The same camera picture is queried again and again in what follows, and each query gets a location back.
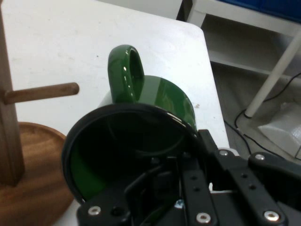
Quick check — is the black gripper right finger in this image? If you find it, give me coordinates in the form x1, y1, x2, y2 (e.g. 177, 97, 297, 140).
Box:
181, 129, 301, 226

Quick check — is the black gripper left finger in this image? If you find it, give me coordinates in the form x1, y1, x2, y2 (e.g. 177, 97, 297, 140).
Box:
75, 154, 189, 226

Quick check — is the green enamel mug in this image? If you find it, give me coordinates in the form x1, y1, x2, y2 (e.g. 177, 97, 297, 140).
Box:
61, 44, 198, 206

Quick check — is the brown wooden mug tree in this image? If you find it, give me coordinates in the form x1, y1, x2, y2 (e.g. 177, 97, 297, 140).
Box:
0, 0, 80, 226

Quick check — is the clear plastic sheet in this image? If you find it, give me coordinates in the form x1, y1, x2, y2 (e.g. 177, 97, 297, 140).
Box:
257, 101, 301, 161

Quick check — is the white slanted pole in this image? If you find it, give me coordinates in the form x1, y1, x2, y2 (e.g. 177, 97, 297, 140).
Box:
244, 29, 301, 118

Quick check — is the white shelf unit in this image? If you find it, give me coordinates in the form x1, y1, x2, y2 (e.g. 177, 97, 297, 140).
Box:
177, 0, 301, 78

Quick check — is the blue panel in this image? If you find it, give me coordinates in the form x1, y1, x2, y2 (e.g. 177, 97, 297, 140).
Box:
257, 0, 301, 16

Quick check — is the thin black floor cable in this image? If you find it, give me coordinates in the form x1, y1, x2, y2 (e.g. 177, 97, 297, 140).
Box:
223, 72, 301, 163

